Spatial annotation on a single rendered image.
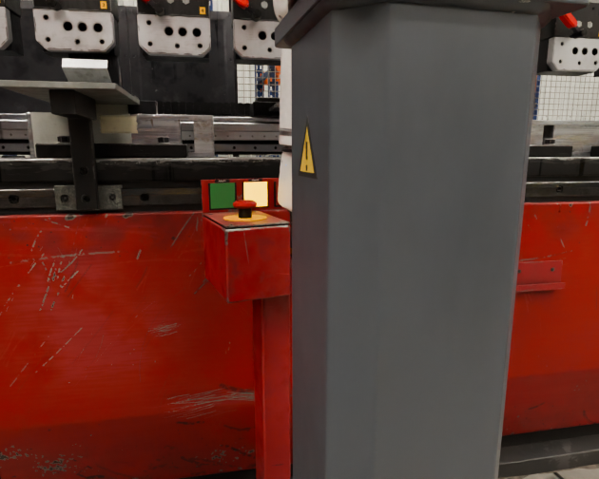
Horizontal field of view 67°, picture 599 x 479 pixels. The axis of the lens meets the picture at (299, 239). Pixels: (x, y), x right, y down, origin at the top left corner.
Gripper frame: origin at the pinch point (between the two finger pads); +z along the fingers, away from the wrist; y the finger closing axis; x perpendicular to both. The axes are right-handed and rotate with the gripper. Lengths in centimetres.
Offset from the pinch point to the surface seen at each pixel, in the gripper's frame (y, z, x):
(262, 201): -9.3, -4.9, -3.8
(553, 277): -2, 17, 72
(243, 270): 6.6, 2.3, -12.4
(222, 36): -90, -45, 10
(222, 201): -9.3, -5.2, -11.5
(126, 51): -96, -38, -20
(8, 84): -19, -24, -43
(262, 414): 3.5, 31.5, -7.8
